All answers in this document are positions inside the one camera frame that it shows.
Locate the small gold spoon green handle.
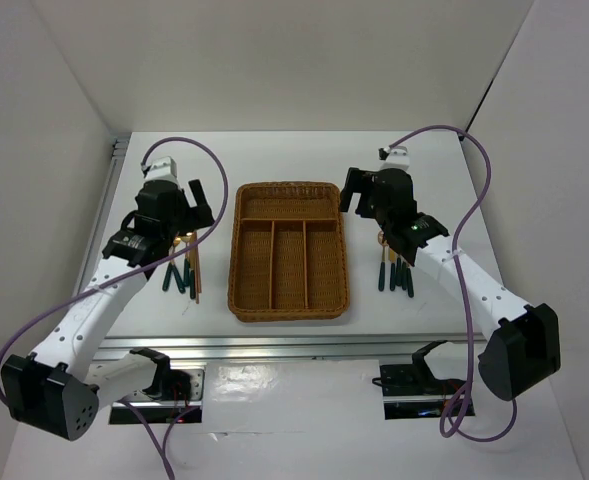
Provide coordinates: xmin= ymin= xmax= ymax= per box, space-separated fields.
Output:
xmin=183 ymin=251 xmax=191 ymax=289

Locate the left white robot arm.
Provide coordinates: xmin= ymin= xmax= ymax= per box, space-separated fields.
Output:
xmin=0 ymin=180 xmax=215 ymax=441

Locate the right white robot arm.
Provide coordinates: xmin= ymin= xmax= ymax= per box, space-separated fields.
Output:
xmin=340 ymin=167 xmax=561 ymax=401

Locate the copper chopstick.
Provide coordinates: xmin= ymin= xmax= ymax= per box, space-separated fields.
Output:
xmin=192 ymin=236 xmax=202 ymax=305

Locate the brown wicker cutlery tray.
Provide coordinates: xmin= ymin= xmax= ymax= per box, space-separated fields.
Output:
xmin=228 ymin=182 xmax=350 ymax=323

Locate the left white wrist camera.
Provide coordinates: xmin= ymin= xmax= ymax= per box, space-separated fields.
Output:
xmin=143 ymin=156 xmax=179 ymax=185

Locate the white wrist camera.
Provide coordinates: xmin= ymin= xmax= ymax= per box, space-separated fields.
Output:
xmin=378 ymin=145 xmax=410 ymax=172
xmin=143 ymin=156 xmax=179 ymax=185

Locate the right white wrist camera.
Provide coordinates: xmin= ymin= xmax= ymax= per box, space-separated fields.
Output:
xmin=378 ymin=145 xmax=410 ymax=172

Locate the aluminium left rail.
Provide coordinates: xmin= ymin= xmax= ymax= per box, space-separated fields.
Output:
xmin=73 ymin=133 xmax=131 ymax=295

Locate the aluminium rail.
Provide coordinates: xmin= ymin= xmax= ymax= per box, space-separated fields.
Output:
xmin=73 ymin=133 xmax=131 ymax=295
xmin=94 ymin=333 xmax=465 ymax=362

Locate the right small fork green handle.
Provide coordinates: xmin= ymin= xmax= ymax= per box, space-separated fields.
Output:
xmin=405 ymin=265 xmax=415 ymax=298

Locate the aluminium front rail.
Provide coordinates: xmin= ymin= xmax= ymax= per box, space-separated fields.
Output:
xmin=94 ymin=333 xmax=465 ymax=362

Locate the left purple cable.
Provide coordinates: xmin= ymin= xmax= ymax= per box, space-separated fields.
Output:
xmin=0 ymin=136 xmax=229 ymax=480

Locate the purple cable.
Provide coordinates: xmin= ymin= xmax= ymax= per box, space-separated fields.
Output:
xmin=391 ymin=124 xmax=519 ymax=442
xmin=0 ymin=136 xmax=229 ymax=480

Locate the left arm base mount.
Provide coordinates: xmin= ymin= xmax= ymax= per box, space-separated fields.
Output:
xmin=123 ymin=348 xmax=205 ymax=425

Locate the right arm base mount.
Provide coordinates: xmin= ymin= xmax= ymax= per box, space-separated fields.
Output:
xmin=371 ymin=340 xmax=464 ymax=420

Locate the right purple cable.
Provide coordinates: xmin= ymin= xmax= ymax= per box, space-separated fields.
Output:
xmin=391 ymin=124 xmax=519 ymax=442

